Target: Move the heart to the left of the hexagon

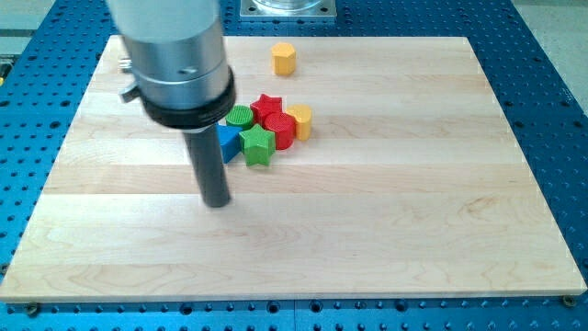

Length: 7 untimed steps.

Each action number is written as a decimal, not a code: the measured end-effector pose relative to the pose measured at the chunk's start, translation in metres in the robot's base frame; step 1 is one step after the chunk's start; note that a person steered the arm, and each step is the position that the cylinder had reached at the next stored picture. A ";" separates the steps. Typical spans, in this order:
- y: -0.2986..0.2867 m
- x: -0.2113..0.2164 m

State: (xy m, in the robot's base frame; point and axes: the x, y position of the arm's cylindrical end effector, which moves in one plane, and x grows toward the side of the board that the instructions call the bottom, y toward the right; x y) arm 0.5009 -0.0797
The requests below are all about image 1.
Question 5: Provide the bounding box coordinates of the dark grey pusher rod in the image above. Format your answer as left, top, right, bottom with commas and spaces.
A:
183, 125, 231, 208

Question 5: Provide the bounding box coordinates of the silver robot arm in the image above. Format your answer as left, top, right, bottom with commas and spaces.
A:
107, 0, 236, 208

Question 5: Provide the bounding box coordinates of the yellow hexagon block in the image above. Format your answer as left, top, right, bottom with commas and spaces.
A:
270, 42, 297, 76

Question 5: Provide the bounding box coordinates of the blue block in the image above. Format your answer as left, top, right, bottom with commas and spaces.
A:
217, 124, 242, 164

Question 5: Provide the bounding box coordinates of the green cylinder block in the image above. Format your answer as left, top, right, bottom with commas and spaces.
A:
225, 105, 254, 130

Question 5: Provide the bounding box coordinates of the green star block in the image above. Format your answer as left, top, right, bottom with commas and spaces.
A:
239, 124, 276, 166

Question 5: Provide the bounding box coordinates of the red star block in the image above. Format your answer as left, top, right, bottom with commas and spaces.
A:
250, 94, 283, 126

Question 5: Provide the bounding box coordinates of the red cylinder block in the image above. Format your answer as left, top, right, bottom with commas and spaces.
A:
264, 113, 296, 150

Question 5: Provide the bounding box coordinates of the light wooden board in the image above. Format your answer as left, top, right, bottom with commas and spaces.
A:
1, 36, 586, 302

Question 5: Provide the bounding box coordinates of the blue perforated table plate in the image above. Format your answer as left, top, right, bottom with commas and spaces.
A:
1, 0, 587, 330

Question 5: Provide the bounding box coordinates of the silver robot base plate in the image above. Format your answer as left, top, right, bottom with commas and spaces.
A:
240, 0, 337, 20

